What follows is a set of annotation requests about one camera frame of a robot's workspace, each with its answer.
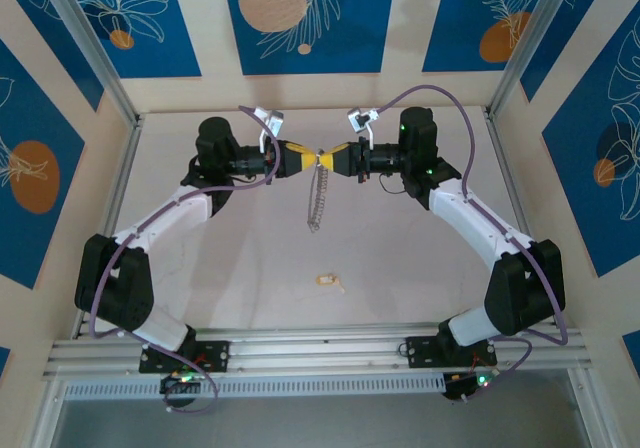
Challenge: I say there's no metal band with key rings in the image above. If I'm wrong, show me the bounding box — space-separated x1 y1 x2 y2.
305 159 329 235

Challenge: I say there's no controller board with green light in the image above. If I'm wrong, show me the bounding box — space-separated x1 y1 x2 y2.
159 372 202 397
442 370 494 402

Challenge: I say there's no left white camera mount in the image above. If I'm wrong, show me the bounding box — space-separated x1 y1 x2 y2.
257 117 275 153

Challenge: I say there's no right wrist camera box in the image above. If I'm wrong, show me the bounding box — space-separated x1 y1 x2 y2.
347 108 379 134

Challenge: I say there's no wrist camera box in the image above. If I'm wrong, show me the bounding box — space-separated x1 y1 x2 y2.
347 108 379 134
253 107 286 134

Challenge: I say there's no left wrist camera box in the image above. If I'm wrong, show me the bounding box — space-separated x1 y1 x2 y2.
253 107 286 134

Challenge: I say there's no aluminium table edge rail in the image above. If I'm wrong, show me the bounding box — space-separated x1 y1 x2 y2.
73 115 146 340
484 110 564 330

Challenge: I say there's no aluminium frame post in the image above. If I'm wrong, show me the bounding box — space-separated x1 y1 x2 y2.
486 0 586 120
37 0 142 125

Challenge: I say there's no aluminium mounting rail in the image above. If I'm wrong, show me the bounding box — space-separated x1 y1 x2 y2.
42 325 594 382

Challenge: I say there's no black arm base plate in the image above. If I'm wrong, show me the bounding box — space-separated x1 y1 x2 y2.
404 335 499 370
138 340 232 375

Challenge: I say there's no white slotted cable duct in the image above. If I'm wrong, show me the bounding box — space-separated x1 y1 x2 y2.
62 372 449 402

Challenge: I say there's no aluminium frame leg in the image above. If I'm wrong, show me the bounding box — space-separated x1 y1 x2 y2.
567 367 617 448
28 377 67 448

